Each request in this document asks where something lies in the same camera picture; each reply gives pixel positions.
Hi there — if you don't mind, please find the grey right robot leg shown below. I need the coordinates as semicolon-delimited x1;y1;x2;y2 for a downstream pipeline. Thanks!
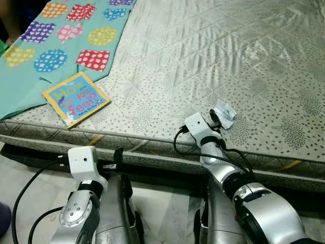
193;178;239;244

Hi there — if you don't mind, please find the grey left robot leg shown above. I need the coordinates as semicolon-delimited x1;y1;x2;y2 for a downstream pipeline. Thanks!
94;173;145;244

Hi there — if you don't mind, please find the teal blanket with colourful hearts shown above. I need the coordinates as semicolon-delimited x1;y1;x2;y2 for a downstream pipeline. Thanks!
0;0;137;121

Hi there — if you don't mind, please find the yellow blue children's book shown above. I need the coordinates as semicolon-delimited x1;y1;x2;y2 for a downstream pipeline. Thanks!
42;72;111;129

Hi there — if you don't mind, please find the grey robot leg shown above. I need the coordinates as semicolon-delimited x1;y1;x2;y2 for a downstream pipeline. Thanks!
193;178;239;244
94;173;145;244

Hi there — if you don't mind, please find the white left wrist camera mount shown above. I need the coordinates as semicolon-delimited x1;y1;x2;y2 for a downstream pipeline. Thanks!
68;146;108;190

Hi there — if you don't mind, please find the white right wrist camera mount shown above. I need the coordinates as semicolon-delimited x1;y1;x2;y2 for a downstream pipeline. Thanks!
184;113;219;148

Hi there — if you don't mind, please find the grey patterned quilted mattress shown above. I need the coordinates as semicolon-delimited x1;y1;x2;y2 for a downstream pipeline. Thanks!
0;0;325;191

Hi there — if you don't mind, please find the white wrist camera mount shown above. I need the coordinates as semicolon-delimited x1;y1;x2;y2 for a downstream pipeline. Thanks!
184;113;219;148
68;146;108;190

